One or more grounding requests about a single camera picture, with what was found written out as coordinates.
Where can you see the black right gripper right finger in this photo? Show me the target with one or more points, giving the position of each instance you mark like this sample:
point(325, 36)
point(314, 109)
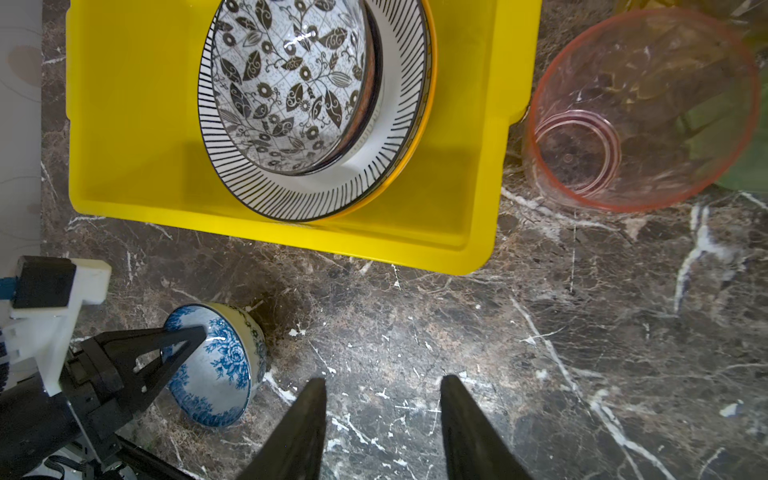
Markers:
point(473, 448)

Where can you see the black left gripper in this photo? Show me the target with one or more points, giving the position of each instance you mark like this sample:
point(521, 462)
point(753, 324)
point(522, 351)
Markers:
point(116, 376)

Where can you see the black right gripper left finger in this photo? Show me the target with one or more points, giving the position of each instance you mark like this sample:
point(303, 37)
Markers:
point(294, 449)

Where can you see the white black-striped-rim plate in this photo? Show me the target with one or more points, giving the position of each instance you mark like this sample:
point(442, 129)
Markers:
point(278, 197)

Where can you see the black leaf-pattern bowl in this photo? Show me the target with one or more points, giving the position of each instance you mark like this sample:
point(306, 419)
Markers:
point(287, 76)

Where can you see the yellow plastic bin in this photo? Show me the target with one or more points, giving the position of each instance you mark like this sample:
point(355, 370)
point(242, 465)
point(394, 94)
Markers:
point(137, 152)

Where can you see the pink translucent cup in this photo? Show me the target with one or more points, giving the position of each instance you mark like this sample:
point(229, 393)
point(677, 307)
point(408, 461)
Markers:
point(600, 133)

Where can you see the orange patterned bowl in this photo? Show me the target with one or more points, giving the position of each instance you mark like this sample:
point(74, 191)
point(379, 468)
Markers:
point(368, 106)

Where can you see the green translucent cup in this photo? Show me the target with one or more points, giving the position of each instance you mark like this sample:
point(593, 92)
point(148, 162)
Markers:
point(720, 145)

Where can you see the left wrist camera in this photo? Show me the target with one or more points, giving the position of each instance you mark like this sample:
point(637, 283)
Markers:
point(45, 296)

